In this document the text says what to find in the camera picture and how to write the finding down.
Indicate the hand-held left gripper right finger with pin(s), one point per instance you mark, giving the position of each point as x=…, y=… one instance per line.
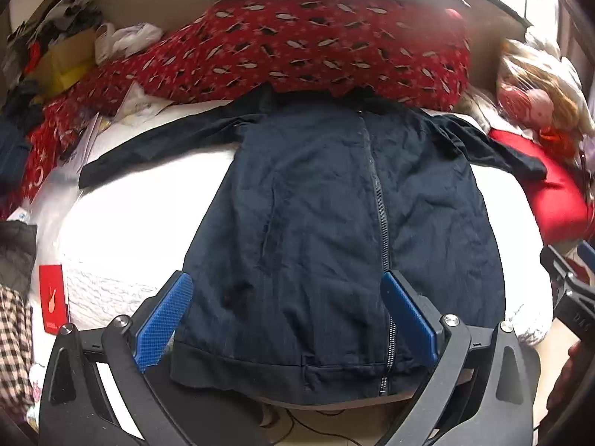
x=409, y=320

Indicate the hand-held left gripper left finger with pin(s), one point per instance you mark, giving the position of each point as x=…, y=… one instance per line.
x=162, y=320

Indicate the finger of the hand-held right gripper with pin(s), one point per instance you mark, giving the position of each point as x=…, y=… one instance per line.
x=555, y=265

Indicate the dark navy zip jacket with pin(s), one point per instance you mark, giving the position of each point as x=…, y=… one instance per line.
x=302, y=218

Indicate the dark blue clothes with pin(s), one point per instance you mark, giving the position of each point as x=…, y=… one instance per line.
x=18, y=121

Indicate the pile of mixed clothes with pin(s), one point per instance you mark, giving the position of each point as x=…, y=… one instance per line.
x=60, y=14

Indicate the person's right hand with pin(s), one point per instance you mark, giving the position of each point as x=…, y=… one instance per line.
x=569, y=381

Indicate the red cushion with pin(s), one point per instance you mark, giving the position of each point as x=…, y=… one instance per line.
x=553, y=195

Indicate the white quilted bed cover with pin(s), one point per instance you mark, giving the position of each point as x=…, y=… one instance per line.
x=139, y=223

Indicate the red envelope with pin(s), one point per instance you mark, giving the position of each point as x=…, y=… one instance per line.
x=52, y=297

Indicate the orange toy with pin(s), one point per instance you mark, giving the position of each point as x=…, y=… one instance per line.
x=558, y=137

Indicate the checkered cloth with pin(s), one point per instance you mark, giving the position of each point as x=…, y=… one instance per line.
x=14, y=348

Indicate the long haired doll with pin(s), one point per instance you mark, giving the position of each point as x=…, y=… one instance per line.
x=534, y=107

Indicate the grey cloth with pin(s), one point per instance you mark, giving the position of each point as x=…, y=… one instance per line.
x=16, y=255

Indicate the clear plastic bag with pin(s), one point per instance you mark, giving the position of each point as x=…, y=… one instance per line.
x=46, y=204

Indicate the red star print cloth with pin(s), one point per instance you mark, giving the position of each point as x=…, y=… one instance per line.
x=42, y=158

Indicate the yellow cardboard box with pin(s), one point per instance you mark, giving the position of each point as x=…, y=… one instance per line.
x=65, y=62

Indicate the white plastic bag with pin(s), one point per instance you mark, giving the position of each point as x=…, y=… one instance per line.
x=135, y=37

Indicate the red bird print blanket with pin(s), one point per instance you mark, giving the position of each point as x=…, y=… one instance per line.
x=302, y=42

